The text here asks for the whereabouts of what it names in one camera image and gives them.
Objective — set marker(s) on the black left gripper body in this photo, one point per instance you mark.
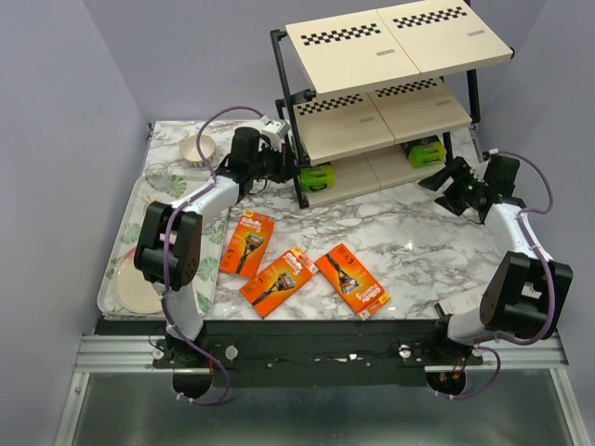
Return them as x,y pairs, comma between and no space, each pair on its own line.
271,163

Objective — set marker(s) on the pink white plate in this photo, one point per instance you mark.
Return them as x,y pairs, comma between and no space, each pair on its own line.
132,291

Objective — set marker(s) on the clear drinking glass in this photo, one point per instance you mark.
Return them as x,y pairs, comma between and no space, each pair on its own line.
158,177

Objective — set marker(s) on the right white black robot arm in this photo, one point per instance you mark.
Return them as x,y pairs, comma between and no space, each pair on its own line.
523,302

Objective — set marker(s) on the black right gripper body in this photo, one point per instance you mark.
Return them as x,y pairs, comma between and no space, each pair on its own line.
469,185

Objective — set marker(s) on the beige black three-tier shelf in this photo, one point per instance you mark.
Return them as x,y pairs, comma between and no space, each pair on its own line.
356,87

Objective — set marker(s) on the black green razor box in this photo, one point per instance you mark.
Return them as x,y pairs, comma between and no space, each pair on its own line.
424,152
317,178

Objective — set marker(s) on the orange Gillette Fusion5 box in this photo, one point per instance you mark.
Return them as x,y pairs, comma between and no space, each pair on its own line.
248,245

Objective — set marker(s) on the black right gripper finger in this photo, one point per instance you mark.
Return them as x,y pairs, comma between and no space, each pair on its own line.
452,201
453,169

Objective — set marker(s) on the aluminium black mounting rail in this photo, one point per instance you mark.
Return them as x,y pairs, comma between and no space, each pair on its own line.
406,353

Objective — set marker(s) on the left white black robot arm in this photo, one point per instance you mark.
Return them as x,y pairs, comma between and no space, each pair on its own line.
169,246

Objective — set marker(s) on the white paper card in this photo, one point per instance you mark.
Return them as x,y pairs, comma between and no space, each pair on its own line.
461,303

